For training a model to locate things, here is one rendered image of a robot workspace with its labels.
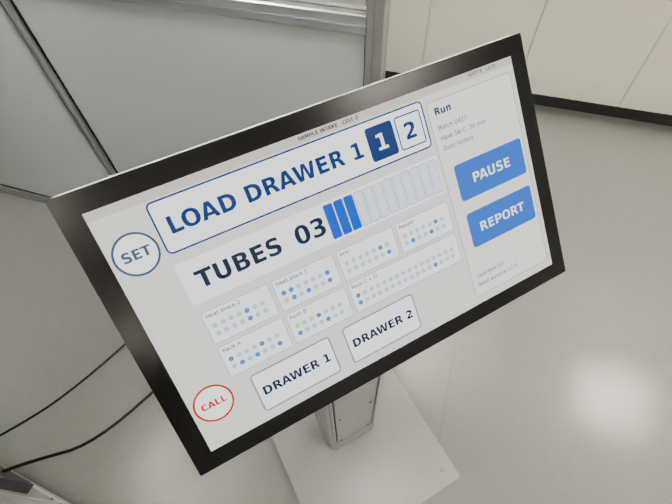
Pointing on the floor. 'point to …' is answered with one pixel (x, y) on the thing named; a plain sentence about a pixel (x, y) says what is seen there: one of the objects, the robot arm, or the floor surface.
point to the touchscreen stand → (365, 450)
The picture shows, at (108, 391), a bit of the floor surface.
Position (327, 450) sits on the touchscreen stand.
